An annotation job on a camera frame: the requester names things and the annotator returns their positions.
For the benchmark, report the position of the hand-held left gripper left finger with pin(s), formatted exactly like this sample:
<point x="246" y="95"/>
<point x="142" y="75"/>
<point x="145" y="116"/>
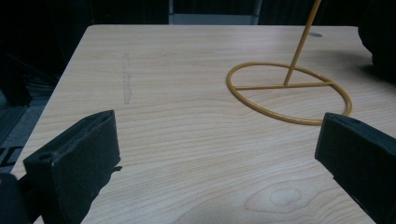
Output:
<point x="73" y="168"/>

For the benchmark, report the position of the dark object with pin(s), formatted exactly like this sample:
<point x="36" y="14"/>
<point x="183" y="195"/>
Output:
<point x="379" y="34"/>

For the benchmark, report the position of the grey metal frame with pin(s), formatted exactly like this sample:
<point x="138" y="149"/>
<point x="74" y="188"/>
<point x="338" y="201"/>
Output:
<point x="214" y="17"/>

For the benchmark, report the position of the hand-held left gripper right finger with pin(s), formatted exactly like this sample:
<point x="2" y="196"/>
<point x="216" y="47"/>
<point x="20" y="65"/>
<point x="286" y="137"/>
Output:
<point x="358" y="158"/>

